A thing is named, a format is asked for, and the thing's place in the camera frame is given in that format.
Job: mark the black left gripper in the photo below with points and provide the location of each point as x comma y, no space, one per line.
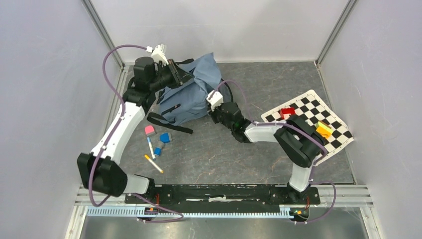
177,72

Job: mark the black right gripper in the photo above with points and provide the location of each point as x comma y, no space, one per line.
213,113

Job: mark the blue fabric backpack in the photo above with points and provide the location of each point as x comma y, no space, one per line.
187,102

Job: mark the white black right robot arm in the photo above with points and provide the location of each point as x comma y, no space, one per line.
301,142

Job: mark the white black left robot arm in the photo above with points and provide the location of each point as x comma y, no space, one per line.
99,170

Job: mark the blue pencil sharpener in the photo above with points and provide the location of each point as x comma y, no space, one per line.
165,138

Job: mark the pink grey eraser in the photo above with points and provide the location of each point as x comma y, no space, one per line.
149,130

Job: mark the blue grey glue stick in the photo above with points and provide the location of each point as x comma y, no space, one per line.
158,149

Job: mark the blue cap marker pen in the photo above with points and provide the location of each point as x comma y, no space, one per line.
153,156

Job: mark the red toy block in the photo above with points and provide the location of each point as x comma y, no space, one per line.
285,113

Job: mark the yellow cap marker pen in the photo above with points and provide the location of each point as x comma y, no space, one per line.
154,164

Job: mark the black white checkered mat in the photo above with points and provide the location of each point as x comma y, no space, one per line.
313,109

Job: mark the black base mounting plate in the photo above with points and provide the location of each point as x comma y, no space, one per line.
229,198

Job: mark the orange green toy blocks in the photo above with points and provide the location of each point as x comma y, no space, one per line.
323,129

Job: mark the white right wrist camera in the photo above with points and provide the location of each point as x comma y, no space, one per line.
214,99

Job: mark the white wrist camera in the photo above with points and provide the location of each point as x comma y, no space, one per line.
158,53
214,99

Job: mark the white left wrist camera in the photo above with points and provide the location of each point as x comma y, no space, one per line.
158,53

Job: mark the slotted cable duct rail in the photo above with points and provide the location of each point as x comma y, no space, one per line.
141,212

